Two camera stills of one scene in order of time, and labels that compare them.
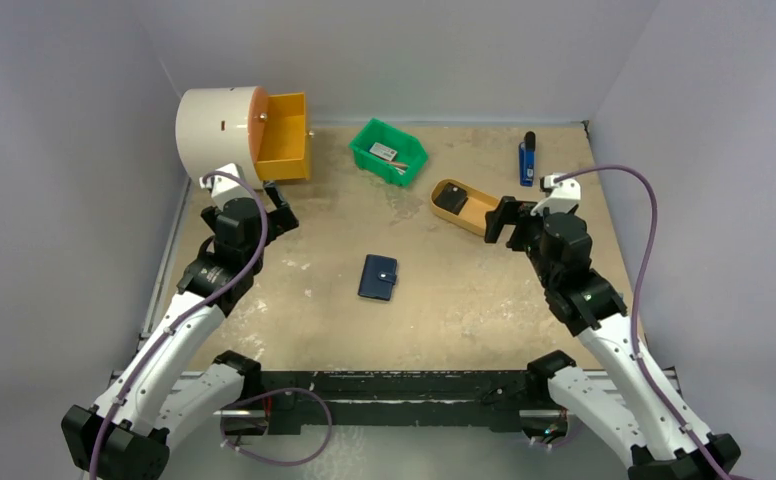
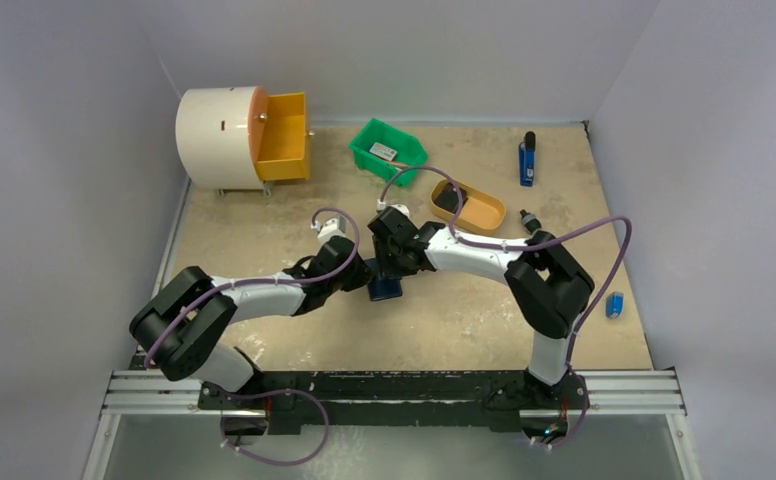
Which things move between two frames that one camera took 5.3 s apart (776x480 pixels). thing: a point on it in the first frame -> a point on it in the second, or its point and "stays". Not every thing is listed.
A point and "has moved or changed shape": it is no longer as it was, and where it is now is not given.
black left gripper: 280,221 -> 361,277
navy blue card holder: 378,277 has moved or changed shape
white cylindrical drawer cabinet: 220,126 stays
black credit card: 453,199 stays
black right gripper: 514,225 -> 389,263
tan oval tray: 474,210 stays
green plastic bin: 410,151 stays
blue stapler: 527,151 stays
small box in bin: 383,151 stays
